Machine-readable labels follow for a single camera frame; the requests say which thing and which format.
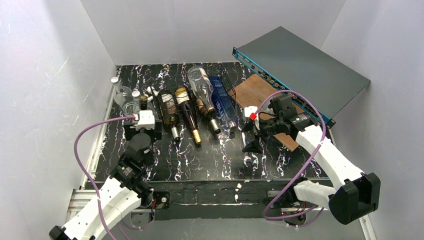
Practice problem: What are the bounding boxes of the clear bottle dark label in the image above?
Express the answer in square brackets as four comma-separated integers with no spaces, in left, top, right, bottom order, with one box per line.
[123,90,142,116]

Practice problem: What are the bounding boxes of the clear bottle gold label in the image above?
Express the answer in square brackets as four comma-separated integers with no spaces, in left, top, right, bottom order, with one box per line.
[138,95,157,118]

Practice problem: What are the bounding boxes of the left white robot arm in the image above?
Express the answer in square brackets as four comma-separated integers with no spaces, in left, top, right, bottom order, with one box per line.
[48,116,162,240]

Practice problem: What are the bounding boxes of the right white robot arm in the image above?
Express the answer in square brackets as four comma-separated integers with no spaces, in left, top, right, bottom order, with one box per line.
[242,95,381,226]

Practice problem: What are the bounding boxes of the dark wine bottle silver cap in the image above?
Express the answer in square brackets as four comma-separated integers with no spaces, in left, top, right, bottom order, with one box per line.
[158,89,181,143]

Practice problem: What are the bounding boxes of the blue label clear bottle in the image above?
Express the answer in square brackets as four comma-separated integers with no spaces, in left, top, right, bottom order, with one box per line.
[209,76,237,133]

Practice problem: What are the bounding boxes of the dark wine bottle gold cap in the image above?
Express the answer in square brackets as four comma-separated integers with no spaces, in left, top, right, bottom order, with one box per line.
[175,87,202,145]

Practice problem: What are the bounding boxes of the clear bottle brown neck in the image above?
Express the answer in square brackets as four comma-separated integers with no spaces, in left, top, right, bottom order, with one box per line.
[187,65,217,119]

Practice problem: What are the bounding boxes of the silver combination wrench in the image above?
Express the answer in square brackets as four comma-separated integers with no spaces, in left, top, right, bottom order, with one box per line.
[240,132,252,167]

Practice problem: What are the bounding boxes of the brown wooden board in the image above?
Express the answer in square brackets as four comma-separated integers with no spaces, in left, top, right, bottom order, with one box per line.
[234,74,306,151]

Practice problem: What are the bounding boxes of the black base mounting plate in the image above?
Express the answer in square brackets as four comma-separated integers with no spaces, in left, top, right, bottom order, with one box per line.
[109,178,339,221]

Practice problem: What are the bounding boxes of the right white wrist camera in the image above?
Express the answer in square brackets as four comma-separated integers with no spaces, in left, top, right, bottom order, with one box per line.
[242,105,259,129]

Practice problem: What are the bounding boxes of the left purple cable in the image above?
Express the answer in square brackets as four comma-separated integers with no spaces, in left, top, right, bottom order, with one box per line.
[73,115,155,240]

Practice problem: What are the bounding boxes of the purple cable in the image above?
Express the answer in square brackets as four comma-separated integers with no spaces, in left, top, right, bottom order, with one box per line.
[256,90,328,229]
[73,115,155,240]

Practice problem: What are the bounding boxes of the teal network switch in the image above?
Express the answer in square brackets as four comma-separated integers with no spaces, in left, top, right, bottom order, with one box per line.
[232,26,371,128]

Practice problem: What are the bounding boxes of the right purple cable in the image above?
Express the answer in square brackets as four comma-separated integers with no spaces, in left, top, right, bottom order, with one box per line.
[256,90,328,229]

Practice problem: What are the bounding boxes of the black wire wine rack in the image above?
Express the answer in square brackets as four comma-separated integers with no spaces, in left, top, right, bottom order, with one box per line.
[147,63,237,134]

